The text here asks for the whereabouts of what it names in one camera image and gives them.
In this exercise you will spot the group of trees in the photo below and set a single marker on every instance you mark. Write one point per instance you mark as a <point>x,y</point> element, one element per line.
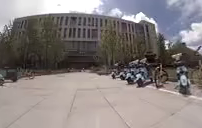
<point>109,46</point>

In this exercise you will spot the row of parked bicycles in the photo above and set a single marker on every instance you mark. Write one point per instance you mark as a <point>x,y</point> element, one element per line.
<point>137,75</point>

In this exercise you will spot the large curved grey building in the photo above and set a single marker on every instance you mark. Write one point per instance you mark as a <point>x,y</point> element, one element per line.
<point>82,33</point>

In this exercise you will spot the grey slab pavement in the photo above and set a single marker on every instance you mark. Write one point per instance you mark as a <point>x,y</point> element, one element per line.
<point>89,106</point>

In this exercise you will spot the row of trees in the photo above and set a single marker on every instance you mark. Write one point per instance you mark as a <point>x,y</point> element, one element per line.
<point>45,45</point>

